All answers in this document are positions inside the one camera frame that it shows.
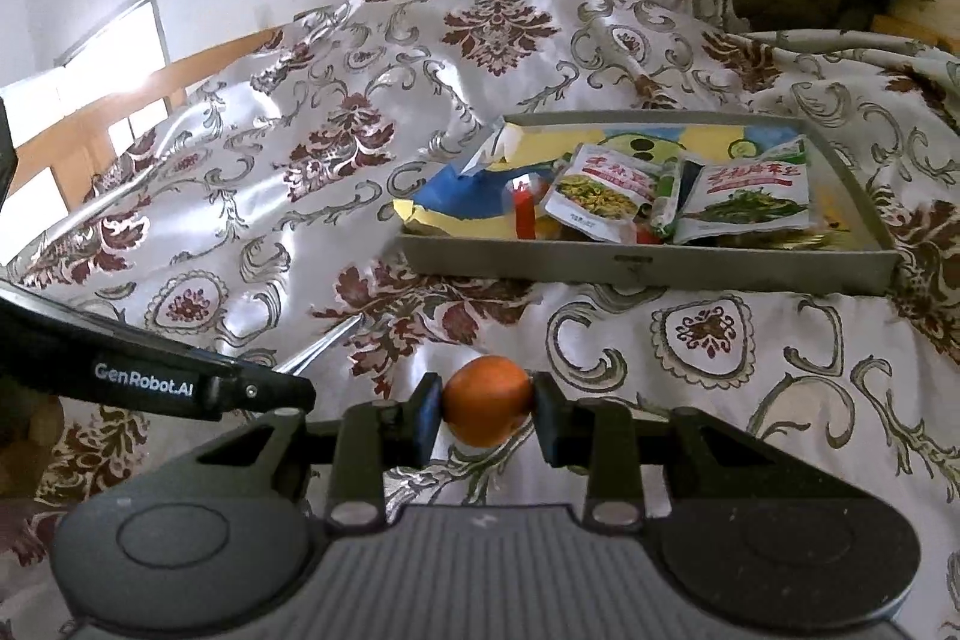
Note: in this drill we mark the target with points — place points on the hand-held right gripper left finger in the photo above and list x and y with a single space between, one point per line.
431 419

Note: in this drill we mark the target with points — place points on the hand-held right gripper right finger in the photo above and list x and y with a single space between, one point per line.
546 419

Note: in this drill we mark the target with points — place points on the tangerine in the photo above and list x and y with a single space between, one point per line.
487 400

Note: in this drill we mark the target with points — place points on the grey tray with cartoon lining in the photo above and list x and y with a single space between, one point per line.
600 269

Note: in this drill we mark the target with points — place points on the red sausage stick packet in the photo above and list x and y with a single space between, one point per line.
523 212

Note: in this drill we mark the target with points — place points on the bean picture snack pouch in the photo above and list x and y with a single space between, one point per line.
600 190

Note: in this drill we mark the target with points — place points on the green vegetable picture snack pouch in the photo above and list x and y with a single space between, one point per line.
750 197

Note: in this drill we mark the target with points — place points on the floral satin blanket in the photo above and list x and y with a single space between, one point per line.
300 160

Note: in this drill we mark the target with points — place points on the wooden bed frame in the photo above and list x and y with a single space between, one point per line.
217 59

